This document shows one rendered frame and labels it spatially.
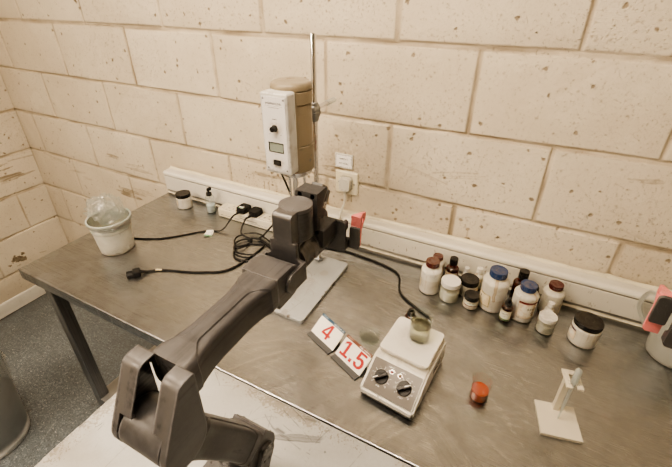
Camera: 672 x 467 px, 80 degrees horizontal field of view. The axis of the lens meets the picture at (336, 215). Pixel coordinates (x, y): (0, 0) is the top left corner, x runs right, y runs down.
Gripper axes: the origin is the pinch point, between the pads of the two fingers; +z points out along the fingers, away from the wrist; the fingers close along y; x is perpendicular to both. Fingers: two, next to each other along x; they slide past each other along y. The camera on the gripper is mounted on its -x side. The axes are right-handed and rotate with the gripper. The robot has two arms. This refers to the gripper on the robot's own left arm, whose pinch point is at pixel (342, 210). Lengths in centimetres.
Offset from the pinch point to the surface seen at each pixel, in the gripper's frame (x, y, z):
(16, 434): 125, 134, -37
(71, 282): 40, 87, -16
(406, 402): 36.7, -20.9, -10.0
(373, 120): -5, 13, 48
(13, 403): 111, 136, -33
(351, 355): 38.3, -4.5, -2.7
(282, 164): -2.9, 21.4, 9.8
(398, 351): 31.4, -15.9, -2.2
